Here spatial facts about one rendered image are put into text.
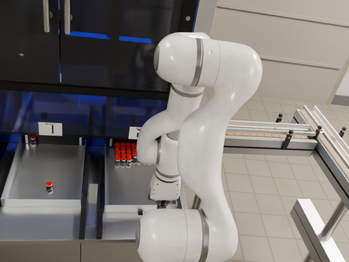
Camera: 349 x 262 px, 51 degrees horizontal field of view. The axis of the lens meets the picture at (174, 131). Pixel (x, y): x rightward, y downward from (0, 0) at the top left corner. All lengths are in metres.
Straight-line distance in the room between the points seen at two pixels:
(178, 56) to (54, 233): 0.78
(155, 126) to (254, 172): 2.09
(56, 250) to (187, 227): 1.27
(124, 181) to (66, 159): 0.26
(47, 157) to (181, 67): 0.94
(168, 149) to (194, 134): 0.36
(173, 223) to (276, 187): 2.25
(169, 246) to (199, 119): 0.28
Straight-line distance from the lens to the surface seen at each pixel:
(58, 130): 1.47
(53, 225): 1.32
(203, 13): 1.27
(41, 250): 2.02
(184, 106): 0.99
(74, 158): 1.55
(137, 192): 1.42
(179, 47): 0.74
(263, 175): 3.08
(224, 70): 0.75
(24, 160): 1.55
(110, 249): 2.01
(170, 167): 1.15
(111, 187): 1.43
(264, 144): 1.79
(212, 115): 0.76
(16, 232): 1.32
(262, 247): 2.57
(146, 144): 1.08
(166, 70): 0.74
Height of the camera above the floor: 1.90
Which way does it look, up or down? 36 degrees down
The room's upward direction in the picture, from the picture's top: 11 degrees clockwise
